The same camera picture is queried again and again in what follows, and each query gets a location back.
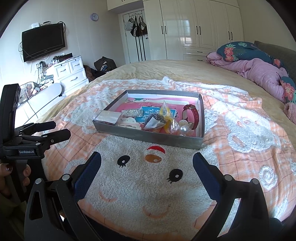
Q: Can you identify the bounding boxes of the grey cardboard box tray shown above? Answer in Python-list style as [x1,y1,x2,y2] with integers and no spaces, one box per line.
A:
[93,90,205,150]

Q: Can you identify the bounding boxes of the white door with hangers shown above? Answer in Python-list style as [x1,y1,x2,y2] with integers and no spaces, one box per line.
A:
[117,7,151,65]

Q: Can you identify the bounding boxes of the white wardrobe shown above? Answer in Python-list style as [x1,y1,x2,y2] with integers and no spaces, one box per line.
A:
[107,1,244,61]

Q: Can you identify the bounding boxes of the cream hair claw clip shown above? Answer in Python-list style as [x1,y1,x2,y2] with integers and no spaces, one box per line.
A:
[118,117,142,130]

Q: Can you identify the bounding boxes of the person's left hand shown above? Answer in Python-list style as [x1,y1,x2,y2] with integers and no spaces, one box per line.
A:
[0,162,31,195]

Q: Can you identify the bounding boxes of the pink children's book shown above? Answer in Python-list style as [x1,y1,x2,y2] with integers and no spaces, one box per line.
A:
[116,98,199,136]

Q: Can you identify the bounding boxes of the purple wall clock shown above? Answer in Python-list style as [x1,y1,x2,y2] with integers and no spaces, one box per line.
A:
[90,13,99,22]

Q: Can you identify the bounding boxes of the black bag on floor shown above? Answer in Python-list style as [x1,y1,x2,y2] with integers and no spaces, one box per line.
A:
[94,56,117,73]

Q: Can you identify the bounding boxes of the dark red wrist watch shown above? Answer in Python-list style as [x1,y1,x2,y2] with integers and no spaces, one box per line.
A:
[182,104,199,130]

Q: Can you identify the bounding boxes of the floral dark blue pillow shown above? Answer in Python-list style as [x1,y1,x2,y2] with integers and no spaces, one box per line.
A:
[216,42,295,103]

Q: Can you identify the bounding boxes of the beige bed cover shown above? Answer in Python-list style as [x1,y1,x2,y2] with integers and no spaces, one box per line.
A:
[38,60,295,146]

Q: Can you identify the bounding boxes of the dark bead necklace bag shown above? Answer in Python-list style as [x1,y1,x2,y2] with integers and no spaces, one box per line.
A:
[143,113,166,131]

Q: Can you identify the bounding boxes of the earrings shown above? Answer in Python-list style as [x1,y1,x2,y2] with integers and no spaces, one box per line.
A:
[94,110,121,125]

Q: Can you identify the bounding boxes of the bags hanging on door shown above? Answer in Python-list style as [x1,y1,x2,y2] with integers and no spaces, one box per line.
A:
[125,16,148,37]

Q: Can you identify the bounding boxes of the wall mounted television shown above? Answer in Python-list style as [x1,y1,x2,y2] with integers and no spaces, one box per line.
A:
[22,22,66,62]

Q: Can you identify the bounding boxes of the orange white plush blanket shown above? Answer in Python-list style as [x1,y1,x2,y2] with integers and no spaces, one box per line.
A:
[42,77,295,240]

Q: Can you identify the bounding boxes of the silver bracelet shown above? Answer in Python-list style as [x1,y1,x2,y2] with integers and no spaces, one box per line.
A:
[121,107,145,119]

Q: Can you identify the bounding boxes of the white drawer chest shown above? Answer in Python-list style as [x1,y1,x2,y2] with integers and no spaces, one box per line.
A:
[46,56,89,97]

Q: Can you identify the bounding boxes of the yellow rings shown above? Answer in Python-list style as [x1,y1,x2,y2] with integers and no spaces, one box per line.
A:
[159,100,180,135]

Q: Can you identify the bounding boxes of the pearl hair clip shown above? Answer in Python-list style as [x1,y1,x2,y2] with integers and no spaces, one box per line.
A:
[178,120,194,136]

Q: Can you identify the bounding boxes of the pink knitted blanket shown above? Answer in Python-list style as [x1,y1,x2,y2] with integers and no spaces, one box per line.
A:
[283,102,296,124]

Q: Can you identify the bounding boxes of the grey headboard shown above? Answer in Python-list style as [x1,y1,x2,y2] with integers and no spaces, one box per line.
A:
[254,41,296,81]

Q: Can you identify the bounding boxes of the pink quilt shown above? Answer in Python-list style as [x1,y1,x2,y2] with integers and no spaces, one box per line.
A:
[206,52,288,102]

